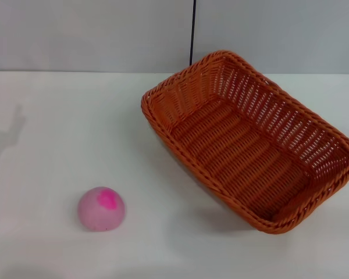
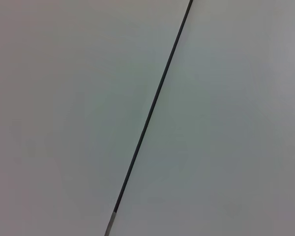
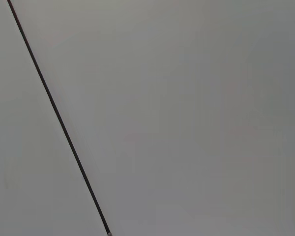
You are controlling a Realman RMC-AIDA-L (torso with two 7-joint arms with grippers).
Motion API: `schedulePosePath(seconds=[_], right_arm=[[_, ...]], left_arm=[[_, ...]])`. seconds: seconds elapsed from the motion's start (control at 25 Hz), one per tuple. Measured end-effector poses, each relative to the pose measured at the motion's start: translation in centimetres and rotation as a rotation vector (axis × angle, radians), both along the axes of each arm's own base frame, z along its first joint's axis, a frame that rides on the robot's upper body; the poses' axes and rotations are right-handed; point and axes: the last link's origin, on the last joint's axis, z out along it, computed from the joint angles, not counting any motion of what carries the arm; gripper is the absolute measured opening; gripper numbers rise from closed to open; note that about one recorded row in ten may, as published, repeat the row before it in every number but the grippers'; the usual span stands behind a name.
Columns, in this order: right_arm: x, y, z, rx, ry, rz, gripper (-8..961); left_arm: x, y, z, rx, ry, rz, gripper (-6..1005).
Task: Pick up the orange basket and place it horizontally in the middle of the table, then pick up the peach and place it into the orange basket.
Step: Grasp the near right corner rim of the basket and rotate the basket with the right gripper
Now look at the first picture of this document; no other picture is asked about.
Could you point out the thin black vertical strip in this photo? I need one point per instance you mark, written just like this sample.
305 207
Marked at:
192 32

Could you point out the orange woven plastic basket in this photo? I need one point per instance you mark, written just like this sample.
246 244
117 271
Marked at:
238 145

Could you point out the pink peach toy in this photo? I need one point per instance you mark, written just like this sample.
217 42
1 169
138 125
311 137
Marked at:
100 212

